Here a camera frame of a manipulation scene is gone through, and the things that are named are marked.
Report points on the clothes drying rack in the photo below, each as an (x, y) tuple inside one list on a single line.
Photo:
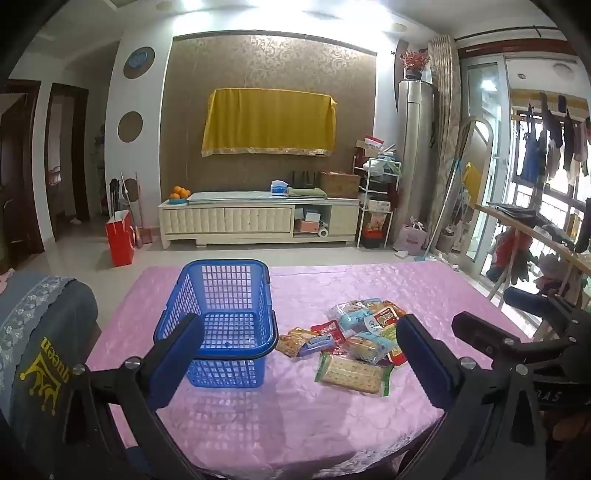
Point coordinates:
[(521, 228)]

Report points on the pile of oranges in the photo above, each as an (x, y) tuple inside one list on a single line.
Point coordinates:
[(179, 192)]

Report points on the blue-trimmed bun packet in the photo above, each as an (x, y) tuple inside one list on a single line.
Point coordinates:
[(367, 346)]

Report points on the green-edged cracker packet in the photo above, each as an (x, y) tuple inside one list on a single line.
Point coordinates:
[(351, 371)]

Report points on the yellow snack packet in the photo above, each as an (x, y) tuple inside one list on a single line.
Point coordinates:
[(291, 344)]

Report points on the dark wooden door frame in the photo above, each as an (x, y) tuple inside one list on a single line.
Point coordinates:
[(82, 161)]

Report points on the large red yellow packet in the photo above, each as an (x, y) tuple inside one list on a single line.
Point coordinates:
[(385, 318)]

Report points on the red flower vase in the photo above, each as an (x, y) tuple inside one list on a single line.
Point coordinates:
[(414, 60)]

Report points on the dark wooden door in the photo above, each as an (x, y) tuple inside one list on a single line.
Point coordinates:
[(14, 184)]

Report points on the blue fruit plate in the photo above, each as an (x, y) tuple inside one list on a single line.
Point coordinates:
[(178, 201)]

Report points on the standing air conditioner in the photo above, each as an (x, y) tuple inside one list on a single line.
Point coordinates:
[(413, 152)]

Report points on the blue tissue box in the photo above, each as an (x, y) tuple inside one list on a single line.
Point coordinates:
[(278, 188)]

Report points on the pink shopping bag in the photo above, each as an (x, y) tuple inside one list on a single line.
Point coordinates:
[(412, 237)]

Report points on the white paper roll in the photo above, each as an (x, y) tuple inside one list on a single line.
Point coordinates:
[(323, 230)]

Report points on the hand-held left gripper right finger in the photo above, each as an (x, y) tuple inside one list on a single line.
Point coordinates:
[(425, 364)]

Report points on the light blue snack packet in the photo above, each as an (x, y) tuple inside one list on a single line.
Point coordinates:
[(358, 318)]

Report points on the hanging laundry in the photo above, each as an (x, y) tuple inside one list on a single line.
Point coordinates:
[(531, 152)]

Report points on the blue plastic basket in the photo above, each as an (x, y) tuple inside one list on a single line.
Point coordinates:
[(231, 374)]

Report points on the black router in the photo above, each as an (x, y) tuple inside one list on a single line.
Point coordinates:
[(302, 184)]

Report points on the red paper bag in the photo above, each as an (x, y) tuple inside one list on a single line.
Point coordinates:
[(120, 240)]

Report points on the clear cracker packet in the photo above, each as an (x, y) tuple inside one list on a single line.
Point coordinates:
[(348, 305)]

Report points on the patterned beige curtain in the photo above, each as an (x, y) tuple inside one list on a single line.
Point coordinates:
[(445, 115)]

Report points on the small red snack packet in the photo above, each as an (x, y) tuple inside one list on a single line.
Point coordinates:
[(330, 330)]

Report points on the yellow cloth cover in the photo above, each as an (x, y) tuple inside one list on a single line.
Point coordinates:
[(268, 120)]

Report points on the cream TV cabinet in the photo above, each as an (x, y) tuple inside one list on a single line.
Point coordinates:
[(240, 219)]

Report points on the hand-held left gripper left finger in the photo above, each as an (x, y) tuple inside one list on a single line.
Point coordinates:
[(178, 362)]

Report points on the pink tablecloth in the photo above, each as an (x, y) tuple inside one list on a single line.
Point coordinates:
[(300, 415)]

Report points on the round brown wall decor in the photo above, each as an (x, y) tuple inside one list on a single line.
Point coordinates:
[(130, 126)]

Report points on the grey chair cover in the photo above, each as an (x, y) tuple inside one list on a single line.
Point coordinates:
[(41, 332)]

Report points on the white metal shelf rack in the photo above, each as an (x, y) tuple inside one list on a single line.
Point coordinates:
[(375, 211)]

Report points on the glass balcony door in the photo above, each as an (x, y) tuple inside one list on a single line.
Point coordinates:
[(480, 92)]

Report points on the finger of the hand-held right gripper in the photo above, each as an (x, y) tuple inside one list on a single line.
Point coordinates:
[(485, 334), (531, 302)]

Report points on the purple-blue biscuit tube packet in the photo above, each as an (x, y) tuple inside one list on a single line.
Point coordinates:
[(318, 344)]

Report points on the round blue wall decor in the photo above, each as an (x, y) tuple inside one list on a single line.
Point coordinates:
[(138, 62)]

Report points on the red printed bag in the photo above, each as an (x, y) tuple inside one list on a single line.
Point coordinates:
[(374, 226)]

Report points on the green folded cloth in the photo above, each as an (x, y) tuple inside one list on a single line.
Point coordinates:
[(307, 191)]

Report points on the pile of clothes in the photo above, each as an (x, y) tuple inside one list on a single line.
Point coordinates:
[(508, 254)]

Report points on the standing mirror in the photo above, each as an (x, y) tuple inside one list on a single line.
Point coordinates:
[(480, 184)]

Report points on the cardboard box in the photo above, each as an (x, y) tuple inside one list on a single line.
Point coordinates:
[(339, 184)]

